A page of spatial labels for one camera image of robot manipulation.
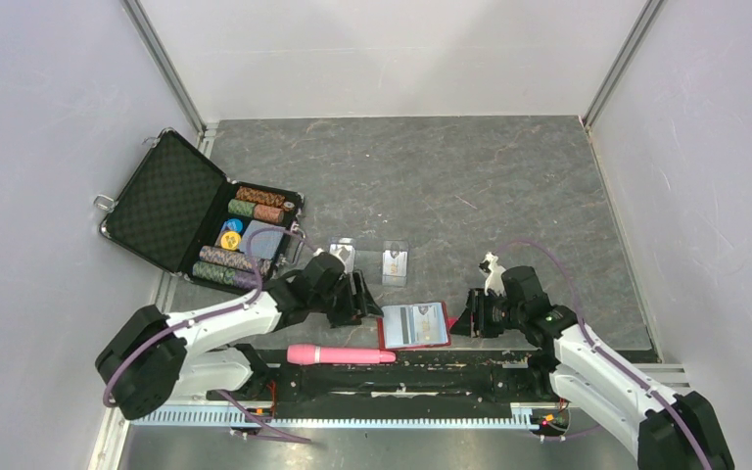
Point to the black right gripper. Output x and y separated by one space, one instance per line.
473 322

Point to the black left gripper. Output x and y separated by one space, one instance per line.
349 314

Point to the red leather card holder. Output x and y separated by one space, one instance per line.
395 328

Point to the clear plastic card box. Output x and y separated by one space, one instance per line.
368 258

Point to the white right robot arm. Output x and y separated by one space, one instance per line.
660 427

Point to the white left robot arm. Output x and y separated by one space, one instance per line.
155 357

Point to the stack of silver VIP cards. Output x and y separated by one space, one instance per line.
346 253

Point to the blue playing card deck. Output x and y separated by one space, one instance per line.
261 239

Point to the pink cylindrical wand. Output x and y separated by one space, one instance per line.
308 354

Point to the purple poker chip stack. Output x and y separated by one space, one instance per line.
234 260

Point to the green and brown chip stack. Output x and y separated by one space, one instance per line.
256 211

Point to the yellow poker chip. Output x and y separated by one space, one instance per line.
229 240

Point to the blue poker chip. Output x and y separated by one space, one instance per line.
233 225

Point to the brown poker chip stack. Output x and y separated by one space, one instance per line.
261 197

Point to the green poker chip stack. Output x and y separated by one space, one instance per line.
223 275

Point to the black poker chip case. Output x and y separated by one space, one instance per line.
175 203

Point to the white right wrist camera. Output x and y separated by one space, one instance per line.
492 271

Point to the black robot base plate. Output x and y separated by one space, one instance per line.
419 384

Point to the toothed aluminium rail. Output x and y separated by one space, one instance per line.
224 414

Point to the right aluminium frame post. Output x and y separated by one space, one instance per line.
642 25

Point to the aluminium frame post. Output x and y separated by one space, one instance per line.
150 37
642 25

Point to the left aluminium frame post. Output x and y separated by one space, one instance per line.
150 37

